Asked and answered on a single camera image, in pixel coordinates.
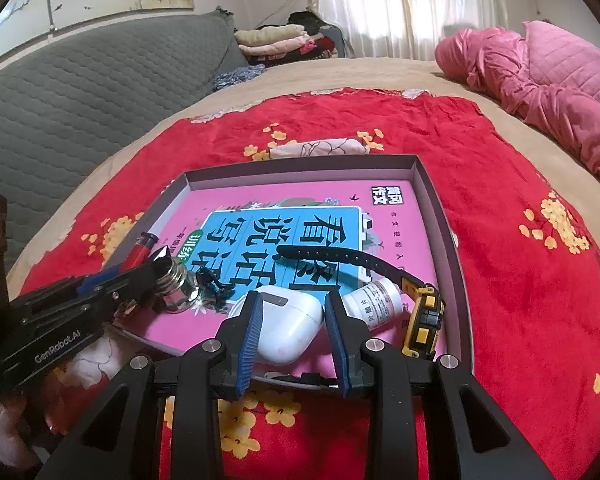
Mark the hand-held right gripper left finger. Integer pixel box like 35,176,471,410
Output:
32,290,266,480

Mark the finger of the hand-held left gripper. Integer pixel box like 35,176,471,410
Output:
75,265,131,296
100,247,168,318

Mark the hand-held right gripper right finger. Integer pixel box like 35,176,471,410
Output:
324,290,553,480

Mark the white earbuds case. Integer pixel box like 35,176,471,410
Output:
227,285,326,366

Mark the white pill bottle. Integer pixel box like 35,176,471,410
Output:
341,280,406,332

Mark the black keychain trinket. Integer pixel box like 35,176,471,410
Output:
195,267,236,313

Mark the black and yellow wristwatch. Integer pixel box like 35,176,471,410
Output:
265,245,446,386

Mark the grey cardboard box tray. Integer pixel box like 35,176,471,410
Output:
102,152,476,391

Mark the person's left hand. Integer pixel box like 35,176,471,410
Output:
0,390,61,468

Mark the pink and blue book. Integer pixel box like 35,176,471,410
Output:
130,180,456,356

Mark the red floral blanket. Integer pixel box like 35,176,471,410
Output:
20,87,600,480

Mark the grey quilted sofa cover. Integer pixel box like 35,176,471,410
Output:
0,7,251,261

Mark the blue patterned cloth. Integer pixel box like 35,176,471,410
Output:
211,64,266,92

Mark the stack of folded clothes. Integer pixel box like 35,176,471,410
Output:
234,10,341,66

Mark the white curtain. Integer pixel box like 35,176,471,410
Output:
312,0,511,63

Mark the pink quilt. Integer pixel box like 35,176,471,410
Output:
435,20,600,186

